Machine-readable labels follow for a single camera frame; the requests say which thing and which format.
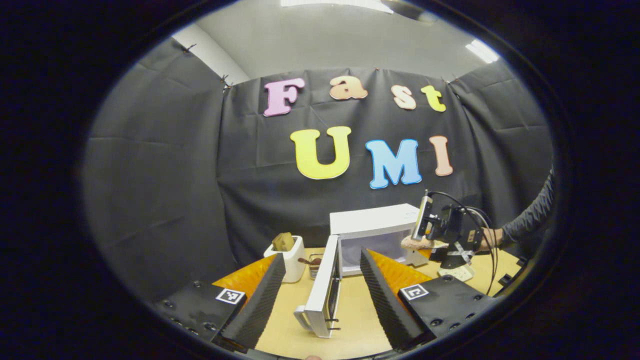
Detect small metal wire rack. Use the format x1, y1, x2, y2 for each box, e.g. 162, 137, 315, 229
306, 253, 324, 280

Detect ceiling light panel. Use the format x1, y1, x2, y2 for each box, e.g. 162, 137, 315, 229
279, 0, 396, 15
464, 38, 501, 65

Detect white toaster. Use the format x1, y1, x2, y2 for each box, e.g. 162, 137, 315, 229
263, 235, 307, 284

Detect white microwave oven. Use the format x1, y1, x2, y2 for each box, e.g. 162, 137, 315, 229
293, 203, 437, 339

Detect black backdrop cloth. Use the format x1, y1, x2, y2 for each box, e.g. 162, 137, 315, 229
81, 37, 555, 302

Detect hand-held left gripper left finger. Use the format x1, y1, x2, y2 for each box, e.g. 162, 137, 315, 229
152, 253, 287, 351

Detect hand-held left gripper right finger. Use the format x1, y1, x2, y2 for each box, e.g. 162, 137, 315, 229
359, 248, 496, 352

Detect black metal bracket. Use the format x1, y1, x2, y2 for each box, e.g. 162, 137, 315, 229
497, 256, 530, 289

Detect brown bread slice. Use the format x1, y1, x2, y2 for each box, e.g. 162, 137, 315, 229
271, 232, 296, 252

